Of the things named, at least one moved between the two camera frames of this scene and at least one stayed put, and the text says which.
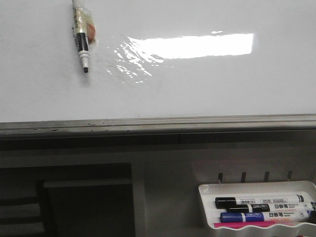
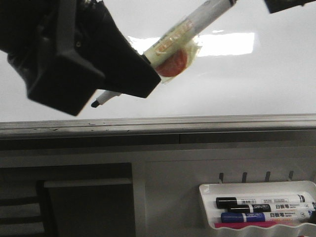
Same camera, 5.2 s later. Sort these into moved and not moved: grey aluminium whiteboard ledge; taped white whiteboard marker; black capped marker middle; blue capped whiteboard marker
Moved: taped white whiteboard marker
Not moved: grey aluminium whiteboard ledge; blue capped whiteboard marker; black capped marker middle
